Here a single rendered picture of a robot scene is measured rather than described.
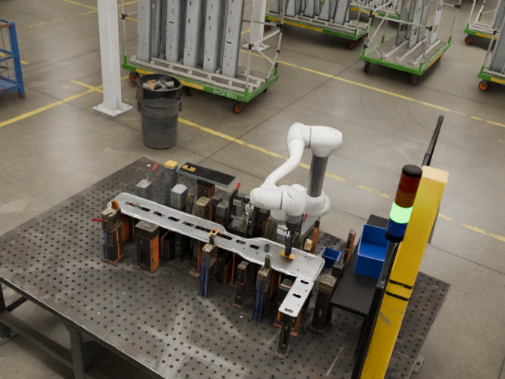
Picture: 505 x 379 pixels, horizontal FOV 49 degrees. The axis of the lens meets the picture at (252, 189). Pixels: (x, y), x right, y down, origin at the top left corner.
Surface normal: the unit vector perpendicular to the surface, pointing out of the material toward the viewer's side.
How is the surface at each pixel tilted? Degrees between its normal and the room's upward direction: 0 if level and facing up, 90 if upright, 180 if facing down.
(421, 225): 90
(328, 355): 0
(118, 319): 0
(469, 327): 0
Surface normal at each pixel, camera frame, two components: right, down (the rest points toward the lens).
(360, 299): 0.09, -0.84
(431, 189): -0.40, 0.46
